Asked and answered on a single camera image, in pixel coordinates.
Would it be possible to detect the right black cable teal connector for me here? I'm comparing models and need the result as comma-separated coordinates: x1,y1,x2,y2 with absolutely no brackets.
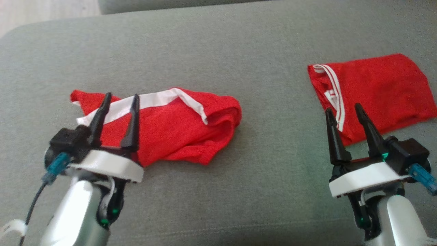
408,163,437,196

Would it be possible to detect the large grey sofa ottoman cushion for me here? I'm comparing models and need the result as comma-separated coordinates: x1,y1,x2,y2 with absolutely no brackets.
0,0,437,246

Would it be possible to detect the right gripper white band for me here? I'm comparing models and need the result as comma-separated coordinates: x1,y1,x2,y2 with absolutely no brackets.
325,103,412,199

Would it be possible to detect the left black cable teal connector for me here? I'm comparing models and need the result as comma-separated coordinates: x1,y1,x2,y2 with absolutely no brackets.
20,152,71,246

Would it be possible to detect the red shorts white stripe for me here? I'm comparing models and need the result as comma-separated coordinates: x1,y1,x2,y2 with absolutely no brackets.
70,87,242,168

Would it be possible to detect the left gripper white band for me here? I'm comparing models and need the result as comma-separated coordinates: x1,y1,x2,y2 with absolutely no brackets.
67,92,144,184

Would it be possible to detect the white cable label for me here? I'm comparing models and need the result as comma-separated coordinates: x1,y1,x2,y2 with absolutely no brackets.
0,219,27,237

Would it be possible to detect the red basketball jersey white trim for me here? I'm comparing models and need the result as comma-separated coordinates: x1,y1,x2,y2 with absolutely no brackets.
307,53,437,147

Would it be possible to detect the black cable teal connector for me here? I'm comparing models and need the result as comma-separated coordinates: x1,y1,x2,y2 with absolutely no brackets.
20,152,71,246
408,163,437,196

